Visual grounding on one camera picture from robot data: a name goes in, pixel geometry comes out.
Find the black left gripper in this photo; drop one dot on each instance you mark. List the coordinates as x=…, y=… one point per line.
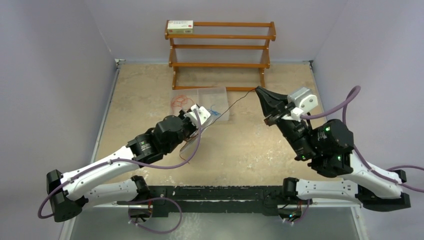
x=193, y=127

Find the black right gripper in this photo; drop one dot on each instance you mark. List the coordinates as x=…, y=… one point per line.
x=272, y=102

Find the white plastic cable spool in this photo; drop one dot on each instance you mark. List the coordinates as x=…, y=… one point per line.
x=191, y=146

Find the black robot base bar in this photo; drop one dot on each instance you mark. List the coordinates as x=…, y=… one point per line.
x=268, y=200

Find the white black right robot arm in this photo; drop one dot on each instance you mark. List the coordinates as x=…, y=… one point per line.
x=329, y=150

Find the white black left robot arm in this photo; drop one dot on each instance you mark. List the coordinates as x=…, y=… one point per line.
x=69, y=193

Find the clear plastic divided tray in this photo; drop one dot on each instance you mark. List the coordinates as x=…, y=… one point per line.
x=214, y=99

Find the orange wooden shelf rack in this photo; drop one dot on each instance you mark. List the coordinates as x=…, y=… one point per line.
x=238, y=45

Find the white cardboard box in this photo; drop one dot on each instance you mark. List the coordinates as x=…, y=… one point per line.
x=180, y=27

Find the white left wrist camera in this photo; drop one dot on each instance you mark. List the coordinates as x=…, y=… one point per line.
x=199, y=116

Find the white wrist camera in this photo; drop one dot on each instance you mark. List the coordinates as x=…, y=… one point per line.
x=304, y=101
x=199, y=116

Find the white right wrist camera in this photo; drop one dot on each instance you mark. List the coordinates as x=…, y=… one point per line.
x=304, y=101

